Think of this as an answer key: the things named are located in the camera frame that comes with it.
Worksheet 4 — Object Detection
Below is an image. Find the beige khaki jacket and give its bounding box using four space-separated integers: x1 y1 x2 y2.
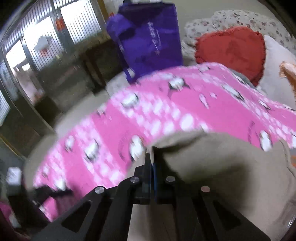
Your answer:
147 131 295 240

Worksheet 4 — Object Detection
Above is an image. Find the dark wooden side cabinet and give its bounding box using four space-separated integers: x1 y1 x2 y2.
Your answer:
35 40 122 126

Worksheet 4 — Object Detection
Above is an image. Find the red heart cushion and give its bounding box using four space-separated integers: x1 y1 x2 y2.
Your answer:
195 26 266 86

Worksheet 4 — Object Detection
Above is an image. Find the pink penguin print blanket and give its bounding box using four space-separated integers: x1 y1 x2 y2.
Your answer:
0 62 296 223

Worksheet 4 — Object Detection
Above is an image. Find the floral grey quilt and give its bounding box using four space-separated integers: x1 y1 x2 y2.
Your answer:
181 9 295 65

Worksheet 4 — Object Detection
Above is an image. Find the orange fringed cloth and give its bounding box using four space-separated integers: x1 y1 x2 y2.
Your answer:
280 61 296 93

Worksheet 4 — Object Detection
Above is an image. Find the white pillow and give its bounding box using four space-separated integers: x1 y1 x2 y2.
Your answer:
259 35 295 108

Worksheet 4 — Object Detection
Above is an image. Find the purple shopping bag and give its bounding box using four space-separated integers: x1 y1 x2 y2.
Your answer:
106 1 183 84

